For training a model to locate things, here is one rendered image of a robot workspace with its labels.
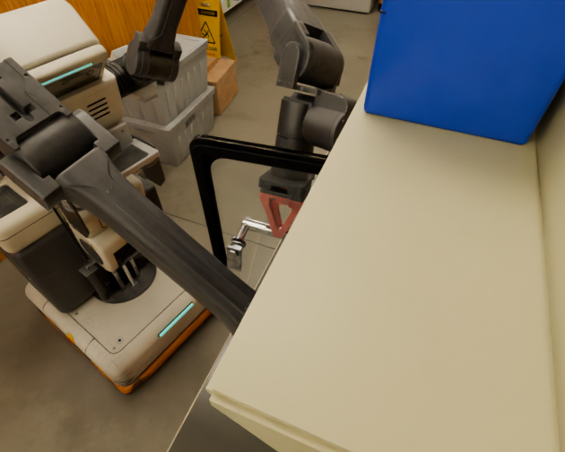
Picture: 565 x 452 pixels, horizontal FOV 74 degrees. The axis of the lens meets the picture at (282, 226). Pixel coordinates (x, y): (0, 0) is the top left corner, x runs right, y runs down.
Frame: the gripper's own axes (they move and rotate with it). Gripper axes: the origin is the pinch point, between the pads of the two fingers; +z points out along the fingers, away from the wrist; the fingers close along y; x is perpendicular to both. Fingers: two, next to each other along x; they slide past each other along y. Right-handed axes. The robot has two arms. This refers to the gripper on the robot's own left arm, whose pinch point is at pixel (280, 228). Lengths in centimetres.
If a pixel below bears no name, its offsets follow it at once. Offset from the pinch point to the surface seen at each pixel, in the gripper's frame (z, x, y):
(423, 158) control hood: -20.0, -13.7, -30.6
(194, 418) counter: 34.4, 7.4, -10.6
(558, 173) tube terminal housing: -20.9, -19.9, -32.4
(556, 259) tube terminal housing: -17.9, -19.4, -36.5
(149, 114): 16, 125, 157
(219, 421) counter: 33.9, 3.0, -9.9
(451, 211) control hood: -18.3, -15.3, -34.2
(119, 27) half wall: -30, 157, 173
